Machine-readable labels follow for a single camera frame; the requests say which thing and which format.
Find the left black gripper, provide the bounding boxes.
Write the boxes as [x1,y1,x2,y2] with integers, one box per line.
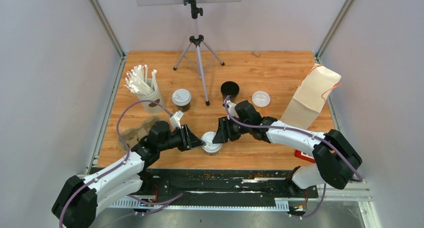
[158,124,206,152]

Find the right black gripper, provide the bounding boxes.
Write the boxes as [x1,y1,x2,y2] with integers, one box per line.
[213,116,251,144]

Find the black coffee cup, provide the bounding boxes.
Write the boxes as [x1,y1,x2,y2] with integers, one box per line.
[176,102,191,112]

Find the black paper cup stack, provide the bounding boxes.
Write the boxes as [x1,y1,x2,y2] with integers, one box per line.
[220,81,240,102]

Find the white plastic cup lid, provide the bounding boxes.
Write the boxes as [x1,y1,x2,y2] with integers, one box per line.
[171,89,192,106]

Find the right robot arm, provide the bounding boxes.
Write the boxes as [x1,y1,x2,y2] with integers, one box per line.
[212,99,363,197]

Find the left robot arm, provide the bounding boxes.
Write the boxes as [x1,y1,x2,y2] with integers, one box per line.
[51,121,205,227]

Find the kraft paper takeout bag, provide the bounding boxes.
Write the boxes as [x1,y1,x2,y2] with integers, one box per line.
[280,64,341,129]

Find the white straw holder cup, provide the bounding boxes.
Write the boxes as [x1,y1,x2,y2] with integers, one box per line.
[135,78,164,114]

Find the pulp cup carrier tray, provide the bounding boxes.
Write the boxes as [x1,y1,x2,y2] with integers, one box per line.
[117,116,161,153]

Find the bundle of wrapped straws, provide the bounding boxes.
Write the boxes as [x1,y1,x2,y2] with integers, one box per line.
[125,64,159,96]

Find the red grid block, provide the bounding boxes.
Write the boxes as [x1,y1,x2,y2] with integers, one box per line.
[294,150,316,163]

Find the silver tripod stand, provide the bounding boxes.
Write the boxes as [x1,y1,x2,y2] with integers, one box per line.
[173,0,225,106]

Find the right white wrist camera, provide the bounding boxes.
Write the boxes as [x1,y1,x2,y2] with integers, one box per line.
[226,101,238,117]

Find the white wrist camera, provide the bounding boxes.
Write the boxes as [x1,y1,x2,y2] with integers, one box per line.
[226,101,238,117]
[169,110,184,129]

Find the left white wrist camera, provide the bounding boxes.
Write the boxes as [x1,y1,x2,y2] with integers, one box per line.
[169,110,184,129]

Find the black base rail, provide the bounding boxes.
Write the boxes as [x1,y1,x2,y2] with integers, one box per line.
[133,168,319,207]

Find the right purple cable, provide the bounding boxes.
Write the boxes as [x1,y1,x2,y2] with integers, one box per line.
[223,95,364,219]

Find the purple cable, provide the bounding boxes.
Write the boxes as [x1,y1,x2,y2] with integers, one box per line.
[58,100,175,228]
[223,95,364,219]

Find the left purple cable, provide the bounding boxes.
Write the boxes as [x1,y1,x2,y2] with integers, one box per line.
[58,100,175,228]

